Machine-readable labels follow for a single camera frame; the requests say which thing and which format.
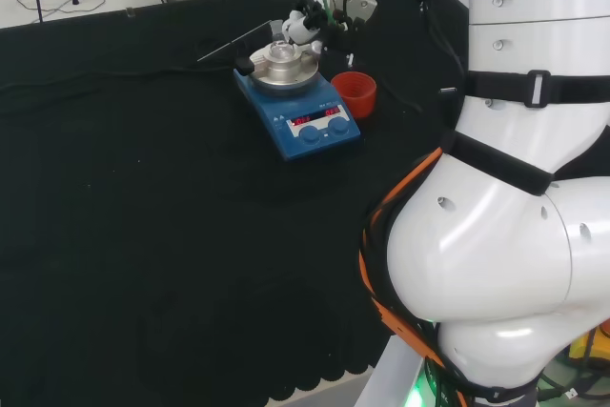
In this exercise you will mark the blue heater with steel plate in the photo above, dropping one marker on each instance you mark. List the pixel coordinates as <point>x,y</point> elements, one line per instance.
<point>305,111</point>

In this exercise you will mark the clear round-bottom glass flask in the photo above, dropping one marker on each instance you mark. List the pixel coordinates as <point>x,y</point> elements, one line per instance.
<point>281,50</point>

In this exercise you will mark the yellow stop button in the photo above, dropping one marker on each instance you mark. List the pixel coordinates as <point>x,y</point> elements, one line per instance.
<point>588,347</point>

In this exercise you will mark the thin steel probe rod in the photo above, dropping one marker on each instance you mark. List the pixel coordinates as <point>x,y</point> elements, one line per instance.
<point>224,48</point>

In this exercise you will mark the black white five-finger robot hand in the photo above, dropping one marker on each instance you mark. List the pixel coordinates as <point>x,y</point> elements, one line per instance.
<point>305,28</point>

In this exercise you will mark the red-orange ribbed cup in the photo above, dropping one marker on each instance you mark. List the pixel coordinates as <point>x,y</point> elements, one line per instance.
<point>353,92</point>

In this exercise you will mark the black bench cloth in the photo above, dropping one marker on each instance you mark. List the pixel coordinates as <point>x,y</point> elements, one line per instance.
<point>143,197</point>

